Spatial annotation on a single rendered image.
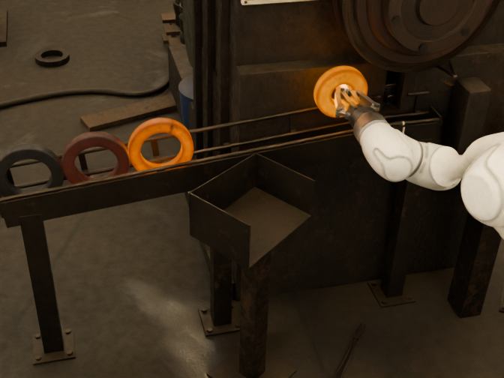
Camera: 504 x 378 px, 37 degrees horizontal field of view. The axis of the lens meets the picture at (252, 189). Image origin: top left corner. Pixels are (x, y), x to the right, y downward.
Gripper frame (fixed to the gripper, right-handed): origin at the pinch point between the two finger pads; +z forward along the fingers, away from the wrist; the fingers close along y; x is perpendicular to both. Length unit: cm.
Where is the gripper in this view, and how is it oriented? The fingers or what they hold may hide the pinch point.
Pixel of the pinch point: (341, 87)
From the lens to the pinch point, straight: 216.5
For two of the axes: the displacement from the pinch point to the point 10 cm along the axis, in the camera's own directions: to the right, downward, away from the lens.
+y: 9.7, -1.2, 2.2
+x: 0.4, -7.9, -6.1
